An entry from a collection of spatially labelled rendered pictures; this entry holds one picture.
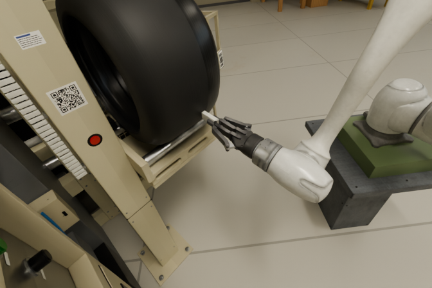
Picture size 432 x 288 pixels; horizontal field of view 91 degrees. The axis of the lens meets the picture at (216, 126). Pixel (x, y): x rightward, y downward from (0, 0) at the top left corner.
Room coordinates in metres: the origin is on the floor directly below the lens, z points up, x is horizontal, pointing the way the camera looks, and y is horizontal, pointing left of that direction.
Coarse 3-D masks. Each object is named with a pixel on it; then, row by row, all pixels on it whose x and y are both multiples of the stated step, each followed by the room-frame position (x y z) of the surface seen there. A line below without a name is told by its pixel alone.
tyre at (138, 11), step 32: (64, 0) 0.69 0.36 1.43; (96, 0) 0.60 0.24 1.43; (128, 0) 0.61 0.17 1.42; (160, 0) 0.65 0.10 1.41; (192, 0) 0.71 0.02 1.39; (64, 32) 0.80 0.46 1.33; (96, 32) 0.58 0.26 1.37; (128, 32) 0.54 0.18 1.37; (160, 32) 0.57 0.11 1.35; (192, 32) 0.63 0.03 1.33; (96, 64) 0.95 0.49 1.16; (128, 64) 0.52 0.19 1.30; (160, 64) 0.52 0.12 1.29; (192, 64) 0.58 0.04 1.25; (128, 96) 0.92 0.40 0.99; (160, 96) 0.50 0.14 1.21; (192, 96) 0.56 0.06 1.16; (128, 128) 0.68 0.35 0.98; (160, 128) 0.51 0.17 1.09
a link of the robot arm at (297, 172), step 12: (276, 156) 0.38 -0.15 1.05; (288, 156) 0.37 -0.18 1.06; (300, 156) 0.37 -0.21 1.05; (276, 168) 0.35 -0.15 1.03; (288, 168) 0.34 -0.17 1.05; (300, 168) 0.33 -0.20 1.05; (312, 168) 0.32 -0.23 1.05; (276, 180) 0.34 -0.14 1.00; (288, 180) 0.32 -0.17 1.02; (300, 180) 0.31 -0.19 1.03; (312, 180) 0.30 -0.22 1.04; (324, 180) 0.30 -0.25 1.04; (300, 192) 0.29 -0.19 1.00; (312, 192) 0.28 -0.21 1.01; (324, 192) 0.28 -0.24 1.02
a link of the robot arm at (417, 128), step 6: (426, 108) 0.60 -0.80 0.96; (420, 114) 0.59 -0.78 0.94; (426, 114) 0.58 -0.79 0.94; (420, 120) 0.57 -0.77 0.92; (426, 120) 0.55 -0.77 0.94; (414, 126) 0.57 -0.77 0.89; (420, 126) 0.56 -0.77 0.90; (426, 126) 0.54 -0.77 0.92; (414, 132) 0.57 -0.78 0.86; (420, 132) 0.55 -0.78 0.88; (426, 132) 0.53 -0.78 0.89; (420, 138) 0.55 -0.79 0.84; (426, 138) 0.53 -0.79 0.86
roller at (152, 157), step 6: (204, 120) 0.76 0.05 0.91; (192, 126) 0.72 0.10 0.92; (198, 126) 0.73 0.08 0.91; (186, 132) 0.69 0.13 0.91; (192, 132) 0.70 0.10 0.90; (180, 138) 0.66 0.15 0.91; (168, 144) 0.63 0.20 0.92; (174, 144) 0.63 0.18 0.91; (156, 150) 0.60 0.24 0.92; (162, 150) 0.60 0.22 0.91; (168, 150) 0.61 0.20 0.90; (144, 156) 0.57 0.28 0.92; (150, 156) 0.57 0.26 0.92; (156, 156) 0.58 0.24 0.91; (162, 156) 0.59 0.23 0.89; (150, 162) 0.56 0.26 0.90
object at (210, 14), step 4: (204, 12) 3.51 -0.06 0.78; (208, 12) 3.48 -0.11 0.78; (212, 12) 3.38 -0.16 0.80; (216, 12) 3.41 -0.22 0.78; (204, 16) 3.21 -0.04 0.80; (208, 16) 3.20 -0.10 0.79; (212, 16) 3.30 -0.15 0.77; (216, 16) 3.41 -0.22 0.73; (208, 20) 3.19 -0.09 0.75; (216, 20) 3.42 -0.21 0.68; (208, 24) 3.17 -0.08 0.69; (216, 24) 3.42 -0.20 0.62; (216, 28) 3.42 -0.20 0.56; (216, 32) 3.43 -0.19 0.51; (216, 36) 3.43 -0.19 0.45; (216, 40) 3.43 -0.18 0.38
